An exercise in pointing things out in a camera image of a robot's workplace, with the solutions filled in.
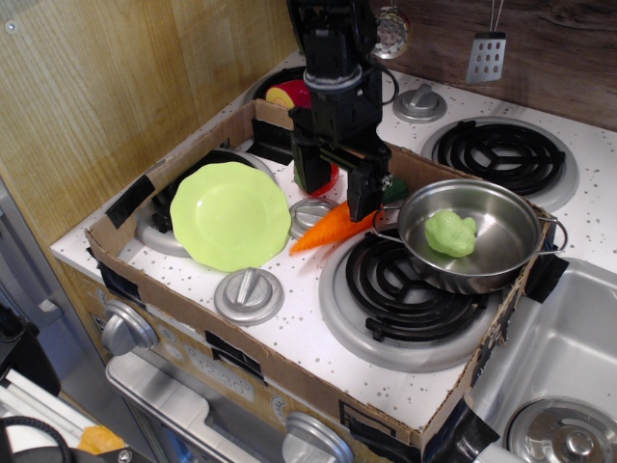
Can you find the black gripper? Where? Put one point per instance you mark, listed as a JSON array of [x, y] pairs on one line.
[[340, 127]]

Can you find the orange toy carrot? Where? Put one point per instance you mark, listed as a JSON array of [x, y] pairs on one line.
[[335, 226]]

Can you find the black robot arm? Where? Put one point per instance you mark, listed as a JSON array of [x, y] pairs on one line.
[[336, 38]]

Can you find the light green plastic plate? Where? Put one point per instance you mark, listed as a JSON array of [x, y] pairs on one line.
[[229, 216]]

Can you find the red toy strawberry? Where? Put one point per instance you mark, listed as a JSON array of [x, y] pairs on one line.
[[325, 188]]

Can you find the silver middle stove knob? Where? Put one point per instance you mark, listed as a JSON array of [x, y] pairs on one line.
[[306, 213]]

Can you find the silver stove knob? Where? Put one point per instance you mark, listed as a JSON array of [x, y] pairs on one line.
[[421, 105], [249, 297], [306, 213]]

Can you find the red yellow toy fruit half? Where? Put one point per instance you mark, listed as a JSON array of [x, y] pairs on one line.
[[290, 94]]

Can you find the silver back stove knob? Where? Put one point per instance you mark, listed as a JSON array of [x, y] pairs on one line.
[[421, 105]]

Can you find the back left black burner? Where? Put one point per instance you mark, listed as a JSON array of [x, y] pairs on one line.
[[259, 90]]

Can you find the black burner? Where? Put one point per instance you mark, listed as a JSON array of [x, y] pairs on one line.
[[259, 90], [154, 222], [377, 307], [520, 156]]

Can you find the green toy lettuce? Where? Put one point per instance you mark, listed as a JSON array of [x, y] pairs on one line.
[[447, 233]]

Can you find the front right black burner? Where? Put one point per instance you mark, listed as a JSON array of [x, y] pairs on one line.
[[377, 307]]

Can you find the silver front stove knob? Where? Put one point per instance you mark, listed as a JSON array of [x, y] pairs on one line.
[[249, 297]]

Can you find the hanging metal strainer ladle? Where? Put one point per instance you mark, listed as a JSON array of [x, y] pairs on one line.
[[393, 32]]

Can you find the back right black burner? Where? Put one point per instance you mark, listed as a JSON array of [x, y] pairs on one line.
[[520, 156]]

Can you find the stainless steel pan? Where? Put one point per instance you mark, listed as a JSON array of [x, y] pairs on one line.
[[509, 234]]

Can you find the hanging metal spatula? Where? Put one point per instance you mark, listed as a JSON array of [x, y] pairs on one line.
[[487, 52]]

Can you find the front left black burner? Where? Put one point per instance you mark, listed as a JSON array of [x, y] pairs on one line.
[[154, 222]]

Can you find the oven clock display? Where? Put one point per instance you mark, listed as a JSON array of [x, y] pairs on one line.
[[218, 372]]

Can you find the left silver oven dial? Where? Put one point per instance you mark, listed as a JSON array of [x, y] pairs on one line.
[[126, 330]]

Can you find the silver oven dial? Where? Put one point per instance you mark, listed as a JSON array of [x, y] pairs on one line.
[[308, 440], [126, 330]]

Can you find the right silver oven dial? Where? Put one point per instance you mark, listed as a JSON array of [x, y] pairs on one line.
[[308, 440]]

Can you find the brown cardboard fence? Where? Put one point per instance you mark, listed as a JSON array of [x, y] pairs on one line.
[[294, 354]]

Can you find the silver sink basin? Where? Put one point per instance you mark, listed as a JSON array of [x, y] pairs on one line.
[[562, 347]]

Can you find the silver sink drain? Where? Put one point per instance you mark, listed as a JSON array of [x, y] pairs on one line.
[[559, 429]]

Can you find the orange object bottom left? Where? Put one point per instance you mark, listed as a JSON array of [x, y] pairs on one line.
[[98, 439]]

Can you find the black device left edge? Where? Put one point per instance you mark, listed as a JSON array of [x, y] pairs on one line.
[[21, 351]]

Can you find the silver oven door handle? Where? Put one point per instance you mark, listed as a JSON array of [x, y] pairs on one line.
[[185, 413]]

